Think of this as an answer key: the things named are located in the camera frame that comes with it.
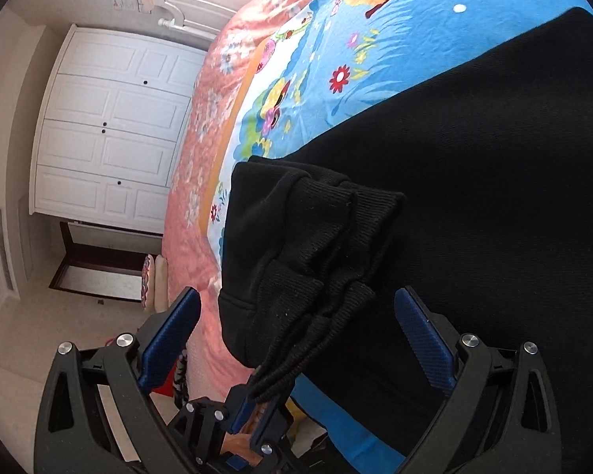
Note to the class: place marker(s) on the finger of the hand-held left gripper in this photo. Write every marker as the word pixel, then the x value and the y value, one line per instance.
pixel 239 412
pixel 272 429

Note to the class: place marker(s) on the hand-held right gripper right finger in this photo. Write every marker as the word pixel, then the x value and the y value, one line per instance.
pixel 425 340

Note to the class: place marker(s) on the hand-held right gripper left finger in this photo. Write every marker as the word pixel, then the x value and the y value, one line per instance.
pixel 170 340

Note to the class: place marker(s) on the black pants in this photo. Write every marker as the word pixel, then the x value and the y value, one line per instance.
pixel 474 182

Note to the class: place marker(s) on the red object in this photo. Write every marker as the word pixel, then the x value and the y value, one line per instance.
pixel 167 377

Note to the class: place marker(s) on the patterned cushion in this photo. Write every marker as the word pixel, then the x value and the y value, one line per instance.
pixel 153 281

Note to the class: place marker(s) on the pink floral bedsheet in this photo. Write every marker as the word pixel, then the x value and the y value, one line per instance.
pixel 197 237

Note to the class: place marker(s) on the white wardrobe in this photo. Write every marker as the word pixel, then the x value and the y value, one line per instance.
pixel 113 133

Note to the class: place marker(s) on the cartoon printed blanket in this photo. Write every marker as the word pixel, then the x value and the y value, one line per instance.
pixel 400 59

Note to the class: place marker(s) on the dark wooden frame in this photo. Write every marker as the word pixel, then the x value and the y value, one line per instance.
pixel 79 256

